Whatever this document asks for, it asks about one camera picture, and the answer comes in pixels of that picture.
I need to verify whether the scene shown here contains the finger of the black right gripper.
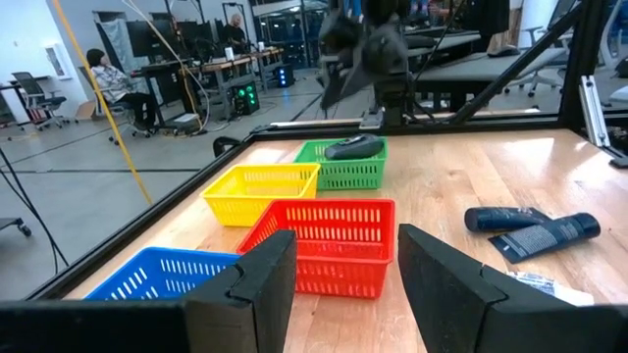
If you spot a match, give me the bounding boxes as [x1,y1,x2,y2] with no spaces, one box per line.
[321,53,347,112]
[342,48,382,97]

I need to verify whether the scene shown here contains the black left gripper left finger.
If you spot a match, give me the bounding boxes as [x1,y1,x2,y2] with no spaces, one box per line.
[183,228,298,353]

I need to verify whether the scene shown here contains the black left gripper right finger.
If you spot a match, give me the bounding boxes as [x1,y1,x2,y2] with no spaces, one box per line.
[396,224,590,353]

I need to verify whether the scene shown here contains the dark grey plastic bottle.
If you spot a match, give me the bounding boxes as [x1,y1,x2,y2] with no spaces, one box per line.
[324,133,387,162]

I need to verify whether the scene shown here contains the dark blue cosmetic tube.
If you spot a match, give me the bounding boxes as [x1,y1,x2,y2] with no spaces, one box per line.
[463,206,553,233]
[489,212,602,265]

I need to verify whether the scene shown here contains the white toothpaste tube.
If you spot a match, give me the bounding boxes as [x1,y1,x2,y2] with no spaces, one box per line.
[507,271,596,308]

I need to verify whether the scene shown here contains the computer tower blue lights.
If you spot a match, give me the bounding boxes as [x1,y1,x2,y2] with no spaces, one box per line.
[273,63,296,89]

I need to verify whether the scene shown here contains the red plastic basket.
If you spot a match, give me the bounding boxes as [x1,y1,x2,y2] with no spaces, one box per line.
[236,198,396,300]

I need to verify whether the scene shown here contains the computer tower green lights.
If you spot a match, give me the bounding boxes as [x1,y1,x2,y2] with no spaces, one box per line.
[230,80,261,117]

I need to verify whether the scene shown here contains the green plastic basket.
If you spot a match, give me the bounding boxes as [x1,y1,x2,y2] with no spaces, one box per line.
[292,136,389,191]

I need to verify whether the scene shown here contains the yellow plastic basket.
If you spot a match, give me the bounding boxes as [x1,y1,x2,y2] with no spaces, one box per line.
[200,163,322,227]

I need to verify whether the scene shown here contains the blue plastic basket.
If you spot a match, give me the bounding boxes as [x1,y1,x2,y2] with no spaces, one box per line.
[85,246,241,301]

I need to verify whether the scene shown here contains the person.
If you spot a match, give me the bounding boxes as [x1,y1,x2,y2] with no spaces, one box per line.
[85,47,158,138]
[223,13,249,50]

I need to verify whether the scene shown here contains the grey workbench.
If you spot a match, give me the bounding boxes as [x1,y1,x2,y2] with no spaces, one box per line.
[406,28,565,114]

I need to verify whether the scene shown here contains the wooden top desk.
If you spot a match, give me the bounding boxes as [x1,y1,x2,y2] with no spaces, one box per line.
[131,46,286,131]

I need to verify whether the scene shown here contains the black computer mouse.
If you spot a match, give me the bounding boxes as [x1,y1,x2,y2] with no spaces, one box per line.
[488,44,521,59]

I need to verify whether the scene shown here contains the black monitor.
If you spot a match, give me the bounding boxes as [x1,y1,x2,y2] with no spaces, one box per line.
[126,19,163,58]

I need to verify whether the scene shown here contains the brown cardboard box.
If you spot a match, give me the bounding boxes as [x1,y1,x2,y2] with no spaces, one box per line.
[73,100,99,122]

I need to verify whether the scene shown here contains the black caster wheel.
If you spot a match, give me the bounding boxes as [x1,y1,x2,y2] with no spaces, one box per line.
[0,218,33,238]

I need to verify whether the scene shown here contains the grey office chair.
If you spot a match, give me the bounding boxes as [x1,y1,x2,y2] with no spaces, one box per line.
[10,72,69,131]

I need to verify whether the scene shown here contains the black clamp handle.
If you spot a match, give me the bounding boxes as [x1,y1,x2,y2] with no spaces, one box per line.
[212,135,242,158]

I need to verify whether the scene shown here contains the black table frame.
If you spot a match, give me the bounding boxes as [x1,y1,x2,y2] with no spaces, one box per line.
[26,0,628,301]

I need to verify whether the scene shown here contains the yellow hanging rope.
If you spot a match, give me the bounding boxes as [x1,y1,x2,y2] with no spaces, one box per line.
[51,0,154,206]

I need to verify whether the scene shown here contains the silver aluminium bracket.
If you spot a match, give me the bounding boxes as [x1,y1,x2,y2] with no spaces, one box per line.
[578,74,612,148]

